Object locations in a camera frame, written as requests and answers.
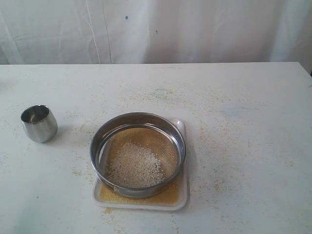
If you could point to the yellow and white grain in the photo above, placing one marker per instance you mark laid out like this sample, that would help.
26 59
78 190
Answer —
140 157

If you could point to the round stainless steel sieve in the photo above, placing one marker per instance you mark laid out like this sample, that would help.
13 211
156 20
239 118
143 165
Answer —
174 129

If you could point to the small stainless steel cup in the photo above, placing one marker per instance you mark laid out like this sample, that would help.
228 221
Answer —
39 123

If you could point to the white rectangular plastic tray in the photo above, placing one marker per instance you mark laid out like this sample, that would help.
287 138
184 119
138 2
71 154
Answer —
171 199

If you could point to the white backdrop curtain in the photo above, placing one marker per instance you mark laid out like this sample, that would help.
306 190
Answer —
155 31

